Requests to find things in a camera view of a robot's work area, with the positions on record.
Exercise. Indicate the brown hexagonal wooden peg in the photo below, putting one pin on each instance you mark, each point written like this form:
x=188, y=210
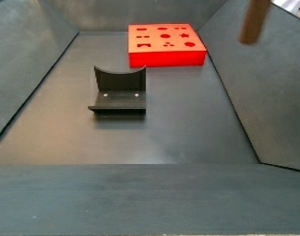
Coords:
x=255, y=17

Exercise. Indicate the red shape sorting board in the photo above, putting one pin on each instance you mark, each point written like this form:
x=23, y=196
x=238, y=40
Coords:
x=164, y=45

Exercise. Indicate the black curved plastic holder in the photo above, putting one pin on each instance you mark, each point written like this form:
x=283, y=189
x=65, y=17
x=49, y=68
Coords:
x=121, y=91

